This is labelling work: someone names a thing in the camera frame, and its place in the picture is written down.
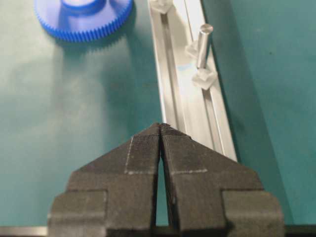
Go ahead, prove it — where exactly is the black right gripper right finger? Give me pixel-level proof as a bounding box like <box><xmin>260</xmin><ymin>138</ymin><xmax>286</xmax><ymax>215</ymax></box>
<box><xmin>160</xmin><ymin>124</ymin><xmax>285</xmax><ymax>237</ymax></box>

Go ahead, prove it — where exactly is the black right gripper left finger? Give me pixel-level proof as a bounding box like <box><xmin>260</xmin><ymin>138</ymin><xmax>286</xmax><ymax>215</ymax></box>
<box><xmin>47</xmin><ymin>123</ymin><xmax>160</xmax><ymax>237</ymax></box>

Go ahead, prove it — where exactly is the large blue plastic gear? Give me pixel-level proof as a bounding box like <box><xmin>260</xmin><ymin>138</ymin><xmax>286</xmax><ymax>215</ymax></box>
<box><xmin>34</xmin><ymin>0</ymin><xmax>133</xmax><ymax>42</ymax></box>

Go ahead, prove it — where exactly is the upper steel shaft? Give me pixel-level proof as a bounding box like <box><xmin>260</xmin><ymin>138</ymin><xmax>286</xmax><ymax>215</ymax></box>
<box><xmin>196</xmin><ymin>24</ymin><xmax>213</xmax><ymax>69</ymax></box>

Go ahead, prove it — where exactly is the green table mat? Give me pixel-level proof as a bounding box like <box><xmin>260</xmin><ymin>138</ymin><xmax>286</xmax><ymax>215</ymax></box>
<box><xmin>0</xmin><ymin>0</ymin><xmax>316</xmax><ymax>226</ymax></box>

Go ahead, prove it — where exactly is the translucent plastic clip topmost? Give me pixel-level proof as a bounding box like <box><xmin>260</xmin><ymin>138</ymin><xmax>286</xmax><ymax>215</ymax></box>
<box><xmin>192</xmin><ymin>69</ymin><xmax>217</xmax><ymax>90</ymax></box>

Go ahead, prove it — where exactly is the aluminium extrusion rail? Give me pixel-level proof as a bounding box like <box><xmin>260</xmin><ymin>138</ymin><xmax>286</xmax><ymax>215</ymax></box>
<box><xmin>148</xmin><ymin>0</ymin><xmax>237</xmax><ymax>160</ymax></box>

